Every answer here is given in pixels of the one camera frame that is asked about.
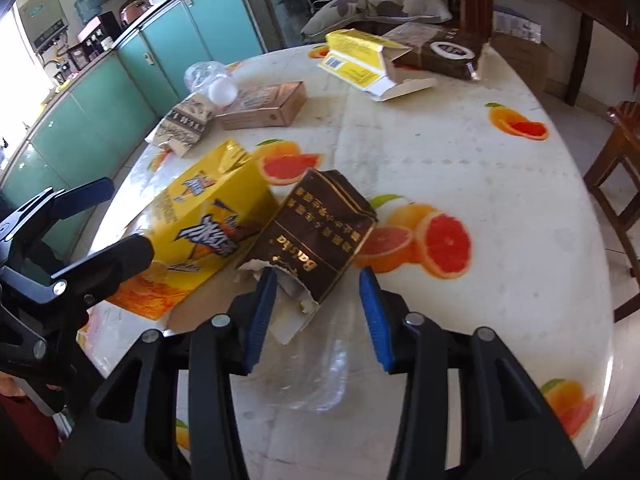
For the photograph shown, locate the fruit print tablecloth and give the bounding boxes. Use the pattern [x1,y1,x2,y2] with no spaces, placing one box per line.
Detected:
[64,47,612,479]

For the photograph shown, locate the yellow open cardboard box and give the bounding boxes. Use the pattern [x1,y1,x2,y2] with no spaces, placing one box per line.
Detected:
[319,29,437,102]

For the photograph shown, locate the dark brown snack bag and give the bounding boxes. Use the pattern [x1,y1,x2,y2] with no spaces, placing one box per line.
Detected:
[384,22,486,80]

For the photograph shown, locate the teal kitchen cabinets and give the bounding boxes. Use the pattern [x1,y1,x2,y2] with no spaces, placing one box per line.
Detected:
[0,0,266,256]

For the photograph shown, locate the patterned beige cushion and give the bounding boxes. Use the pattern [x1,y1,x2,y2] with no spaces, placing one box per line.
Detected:
[300,0,452,39]

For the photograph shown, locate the wooden dining chair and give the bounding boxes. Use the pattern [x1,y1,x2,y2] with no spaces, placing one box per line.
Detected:
[582,100,640,324]

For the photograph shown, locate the dark brown Basha box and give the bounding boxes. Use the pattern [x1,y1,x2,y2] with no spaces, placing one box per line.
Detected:
[238,168,378,314]

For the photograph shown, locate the black white paper cup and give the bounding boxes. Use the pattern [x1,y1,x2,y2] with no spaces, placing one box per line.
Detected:
[145,93,216,158]

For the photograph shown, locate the rose gold cardboard box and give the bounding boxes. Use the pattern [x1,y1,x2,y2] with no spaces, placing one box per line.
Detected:
[215,81,307,130]

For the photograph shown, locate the crushed clear plastic bottle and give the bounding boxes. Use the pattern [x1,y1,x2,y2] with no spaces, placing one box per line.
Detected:
[183,61,239,107]

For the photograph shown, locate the yellow drink carton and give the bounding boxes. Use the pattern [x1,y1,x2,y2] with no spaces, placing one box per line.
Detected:
[108,139,278,321]

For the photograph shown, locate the clear plastic bag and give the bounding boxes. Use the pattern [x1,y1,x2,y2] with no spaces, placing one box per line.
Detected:
[250,304,355,413]

